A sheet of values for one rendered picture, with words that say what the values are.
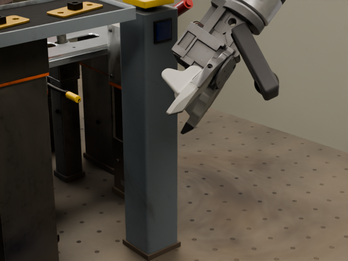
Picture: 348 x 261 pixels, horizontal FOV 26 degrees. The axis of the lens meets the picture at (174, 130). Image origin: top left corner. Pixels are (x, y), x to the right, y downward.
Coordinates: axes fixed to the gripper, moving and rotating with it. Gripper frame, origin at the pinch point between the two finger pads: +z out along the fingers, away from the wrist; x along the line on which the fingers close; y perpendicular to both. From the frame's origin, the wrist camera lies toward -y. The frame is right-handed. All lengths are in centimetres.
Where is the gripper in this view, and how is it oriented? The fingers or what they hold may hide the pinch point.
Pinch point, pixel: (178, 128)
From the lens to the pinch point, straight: 112.2
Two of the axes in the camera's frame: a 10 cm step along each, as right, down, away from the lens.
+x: -1.5, -1.8, -9.7
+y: -8.0, -5.6, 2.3
